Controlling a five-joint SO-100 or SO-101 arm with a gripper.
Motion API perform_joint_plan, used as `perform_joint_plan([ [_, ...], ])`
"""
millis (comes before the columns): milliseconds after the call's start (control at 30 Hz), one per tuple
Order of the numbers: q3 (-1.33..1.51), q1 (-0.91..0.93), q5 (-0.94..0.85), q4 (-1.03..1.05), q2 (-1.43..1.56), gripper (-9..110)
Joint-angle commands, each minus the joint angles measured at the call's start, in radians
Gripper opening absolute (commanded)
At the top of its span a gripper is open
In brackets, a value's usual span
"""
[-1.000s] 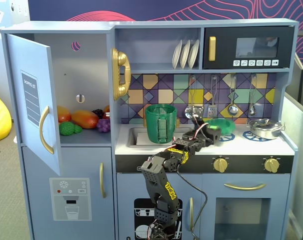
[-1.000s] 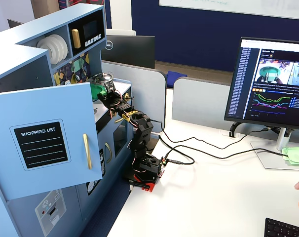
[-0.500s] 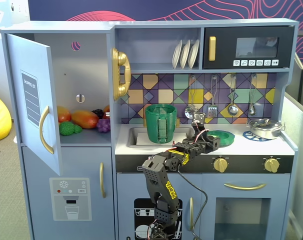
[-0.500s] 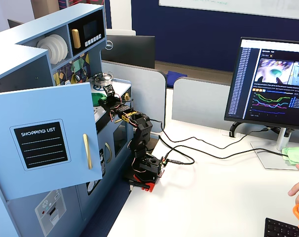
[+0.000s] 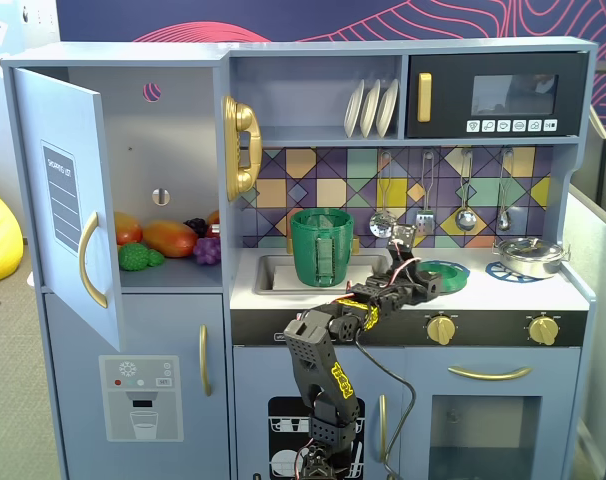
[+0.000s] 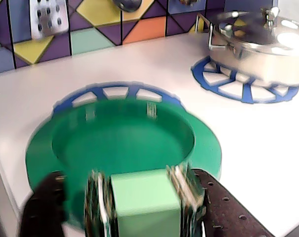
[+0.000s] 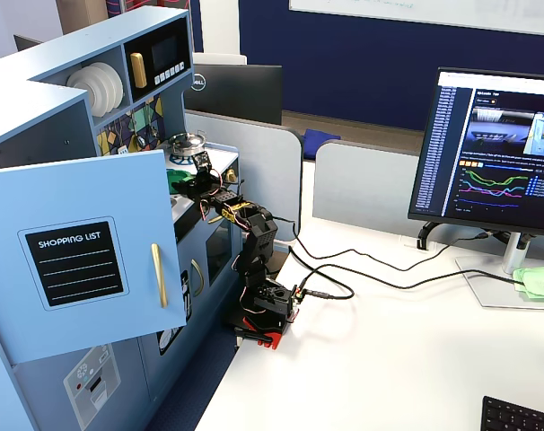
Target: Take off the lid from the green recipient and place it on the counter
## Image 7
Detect silver monitor stand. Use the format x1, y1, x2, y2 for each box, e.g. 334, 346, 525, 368
455, 231, 544, 309

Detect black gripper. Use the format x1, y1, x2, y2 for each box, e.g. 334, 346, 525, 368
171, 172, 224, 204

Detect blue shopping list cabinet door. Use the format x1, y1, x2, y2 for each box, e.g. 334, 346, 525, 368
0, 149, 189, 365

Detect black cable with plug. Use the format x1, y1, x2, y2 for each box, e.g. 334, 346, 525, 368
298, 263, 527, 301

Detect whiteboard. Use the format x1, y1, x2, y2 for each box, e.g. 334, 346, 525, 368
288, 0, 544, 37

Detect silver toy pot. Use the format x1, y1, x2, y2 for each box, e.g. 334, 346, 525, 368
167, 130, 209, 159

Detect gold cabinet door handle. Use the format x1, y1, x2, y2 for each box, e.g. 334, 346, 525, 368
150, 242, 169, 309

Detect thin black cable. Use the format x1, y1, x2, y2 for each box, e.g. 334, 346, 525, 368
274, 217, 496, 273

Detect small wrist camera board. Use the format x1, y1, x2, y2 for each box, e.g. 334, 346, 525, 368
189, 151, 211, 174

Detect black keyboard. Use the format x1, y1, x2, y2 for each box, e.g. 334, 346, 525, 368
480, 395, 544, 431

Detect computer monitor showing graphs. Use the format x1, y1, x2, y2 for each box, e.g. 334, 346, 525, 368
408, 66, 544, 237

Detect grey rounded desk divider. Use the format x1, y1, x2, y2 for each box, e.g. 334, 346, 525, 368
184, 110, 303, 243
311, 138, 434, 237

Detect red table clamp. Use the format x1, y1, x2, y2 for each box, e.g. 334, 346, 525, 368
222, 313, 285, 351

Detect white plate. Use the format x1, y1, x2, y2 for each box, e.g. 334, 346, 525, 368
76, 65, 103, 93
66, 69, 92, 94
88, 61, 126, 116

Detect dark monitor back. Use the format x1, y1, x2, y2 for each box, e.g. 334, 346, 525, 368
13, 34, 44, 53

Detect black Dell monitor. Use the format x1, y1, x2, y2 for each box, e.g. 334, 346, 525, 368
184, 63, 285, 127

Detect gold microwave handle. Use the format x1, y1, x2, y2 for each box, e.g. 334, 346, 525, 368
129, 52, 148, 90

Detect blue cushion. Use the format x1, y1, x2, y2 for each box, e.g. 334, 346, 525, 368
303, 128, 343, 144

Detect brown wooden cabinet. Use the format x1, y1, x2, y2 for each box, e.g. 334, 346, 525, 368
56, 0, 110, 35

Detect green lid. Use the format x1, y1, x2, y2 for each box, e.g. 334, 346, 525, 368
166, 168, 196, 195

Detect blue toy kitchen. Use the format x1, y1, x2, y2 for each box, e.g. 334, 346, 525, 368
0, 6, 244, 431

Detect dark toy spoon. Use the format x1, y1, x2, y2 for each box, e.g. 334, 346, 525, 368
130, 114, 147, 150

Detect white toy spatula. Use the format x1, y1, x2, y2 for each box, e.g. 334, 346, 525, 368
110, 119, 130, 156

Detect green sticky notes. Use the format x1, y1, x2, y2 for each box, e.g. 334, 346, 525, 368
513, 265, 544, 301

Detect gold curved cupboard handle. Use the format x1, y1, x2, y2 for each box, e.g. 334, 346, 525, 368
189, 259, 206, 297

